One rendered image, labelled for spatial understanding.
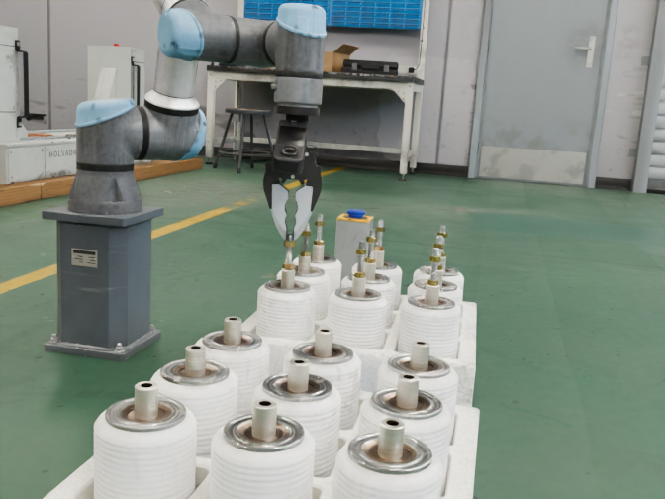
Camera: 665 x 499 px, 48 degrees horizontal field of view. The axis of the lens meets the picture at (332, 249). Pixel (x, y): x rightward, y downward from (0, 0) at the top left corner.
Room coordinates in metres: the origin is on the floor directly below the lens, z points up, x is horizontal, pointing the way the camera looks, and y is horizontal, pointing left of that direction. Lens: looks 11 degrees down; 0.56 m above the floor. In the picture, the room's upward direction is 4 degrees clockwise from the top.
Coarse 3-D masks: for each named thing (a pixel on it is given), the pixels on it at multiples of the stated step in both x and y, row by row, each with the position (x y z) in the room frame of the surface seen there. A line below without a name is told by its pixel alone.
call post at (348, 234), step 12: (336, 228) 1.55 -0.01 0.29; (348, 228) 1.55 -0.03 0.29; (360, 228) 1.55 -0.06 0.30; (372, 228) 1.60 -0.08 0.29; (336, 240) 1.55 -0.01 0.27; (348, 240) 1.55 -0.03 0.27; (360, 240) 1.54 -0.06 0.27; (336, 252) 1.55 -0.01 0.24; (348, 252) 1.55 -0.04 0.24; (348, 264) 1.55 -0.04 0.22
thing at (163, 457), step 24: (96, 432) 0.64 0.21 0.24; (120, 432) 0.63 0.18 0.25; (168, 432) 0.64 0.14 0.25; (192, 432) 0.66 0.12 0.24; (96, 456) 0.64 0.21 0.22; (120, 456) 0.62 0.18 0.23; (144, 456) 0.62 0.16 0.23; (168, 456) 0.63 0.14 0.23; (192, 456) 0.66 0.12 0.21; (96, 480) 0.64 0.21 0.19; (120, 480) 0.62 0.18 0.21; (144, 480) 0.62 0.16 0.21; (168, 480) 0.63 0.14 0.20; (192, 480) 0.66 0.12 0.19
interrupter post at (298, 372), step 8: (296, 360) 0.76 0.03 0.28; (304, 360) 0.76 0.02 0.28; (288, 368) 0.76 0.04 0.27; (296, 368) 0.75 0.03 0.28; (304, 368) 0.75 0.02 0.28; (288, 376) 0.75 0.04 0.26; (296, 376) 0.75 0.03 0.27; (304, 376) 0.75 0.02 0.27; (288, 384) 0.75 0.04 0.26; (296, 384) 0.75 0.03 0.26; (304, 384) 0.75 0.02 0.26
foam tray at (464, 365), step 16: (400, 304) 1.44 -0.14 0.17; (464, 304) 1.42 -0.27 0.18; (256, 320) 1.23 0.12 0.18; (464, 320) 1.31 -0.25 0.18; (464, 336) 1.21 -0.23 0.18; (272, 352) 1.11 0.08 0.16; (368, 352) 1.09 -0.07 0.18; (384, 352) 1.10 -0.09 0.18; (400, 352) 1.10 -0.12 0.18; (464, 352) 1.12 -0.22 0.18; (272, 368) 1.11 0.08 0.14; (368, 368) 1.09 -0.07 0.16; (464, 368) 1.06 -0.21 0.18; (368, 384) 1.09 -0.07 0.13; (464, 384) 1.06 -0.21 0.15; (464, 400) 1.06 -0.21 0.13
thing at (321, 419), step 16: (320, 400) 0.73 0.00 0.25; (336, 400) 0.74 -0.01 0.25; (288, 416) 0.71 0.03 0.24; (304, 416) 0.71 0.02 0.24; (320, 416) 0.72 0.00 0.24; (336, 416) 0.74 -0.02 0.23; (320, 432) 0.72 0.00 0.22; (336, 432) 0.74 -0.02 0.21; (320, 448) 0.72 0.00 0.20; (336, 448) 0.75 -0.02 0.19; (320, 464) 0.72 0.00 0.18
